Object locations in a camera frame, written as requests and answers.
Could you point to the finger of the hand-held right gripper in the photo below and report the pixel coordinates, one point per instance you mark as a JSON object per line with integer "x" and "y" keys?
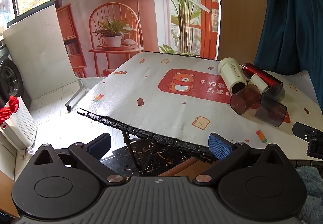
{"x": 315, "y": 143}

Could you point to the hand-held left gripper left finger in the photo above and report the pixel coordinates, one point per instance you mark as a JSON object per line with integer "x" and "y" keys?
{"x": 99, "y": 144}

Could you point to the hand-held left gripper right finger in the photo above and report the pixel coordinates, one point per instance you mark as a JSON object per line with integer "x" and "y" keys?
{"x": 219, "y": 147}

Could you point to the brown translucent cup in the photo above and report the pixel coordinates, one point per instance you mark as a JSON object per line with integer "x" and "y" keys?
{"x": 244, "y": 100}

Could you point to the dark grey translucent cup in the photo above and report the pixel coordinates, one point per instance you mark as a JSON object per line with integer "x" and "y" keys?
{"x": 271, "y": 113}

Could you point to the tall cream cup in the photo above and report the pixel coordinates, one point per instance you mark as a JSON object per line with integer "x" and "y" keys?
{"x": 231, "y": 72}

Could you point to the small white cup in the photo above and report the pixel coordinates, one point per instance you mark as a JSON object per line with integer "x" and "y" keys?
{"x": 258, "y": 82}

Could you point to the dark green cup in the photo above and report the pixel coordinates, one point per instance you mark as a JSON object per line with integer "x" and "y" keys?
{"x": 277, "y": 93}

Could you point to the wooden plank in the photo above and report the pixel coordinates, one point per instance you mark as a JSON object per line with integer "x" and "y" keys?
{"x": 180, "y": 166}

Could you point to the grey fluffy blanket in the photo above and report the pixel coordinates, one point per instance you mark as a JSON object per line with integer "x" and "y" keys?
{"x": 313, "y": 188}

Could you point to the white wheeled stand leg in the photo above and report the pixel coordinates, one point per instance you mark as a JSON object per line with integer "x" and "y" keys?
{"x": 75, "y": 95}

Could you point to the black folding table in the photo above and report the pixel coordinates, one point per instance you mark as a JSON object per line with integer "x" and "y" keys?
{"x": 161, "y": 138}

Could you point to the printed bear table mat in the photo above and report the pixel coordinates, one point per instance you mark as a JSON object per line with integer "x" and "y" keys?
{"x": 151, "y": 88}

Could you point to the white laundry basket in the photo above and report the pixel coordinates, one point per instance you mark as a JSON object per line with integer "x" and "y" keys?
{"x": 21, "y": 123}

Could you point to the red metal bottle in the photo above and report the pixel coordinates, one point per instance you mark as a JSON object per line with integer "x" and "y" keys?
{"x": 262, "y": 75}

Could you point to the red cloth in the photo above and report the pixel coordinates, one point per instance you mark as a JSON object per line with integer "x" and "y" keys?
{"x": 8, "y": 109}

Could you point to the washing machine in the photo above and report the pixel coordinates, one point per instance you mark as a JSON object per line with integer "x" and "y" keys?
{"x": 10, "y": 80}

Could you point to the white marble board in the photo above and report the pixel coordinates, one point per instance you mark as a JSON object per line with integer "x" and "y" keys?
{"x": 37, "y": 50}

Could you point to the blue curtain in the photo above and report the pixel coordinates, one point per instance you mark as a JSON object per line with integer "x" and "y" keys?
{"x": 292, "y": 17}

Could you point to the printed room backdrop poster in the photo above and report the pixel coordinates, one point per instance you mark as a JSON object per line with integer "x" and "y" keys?
{"x": 151, "y": 25}

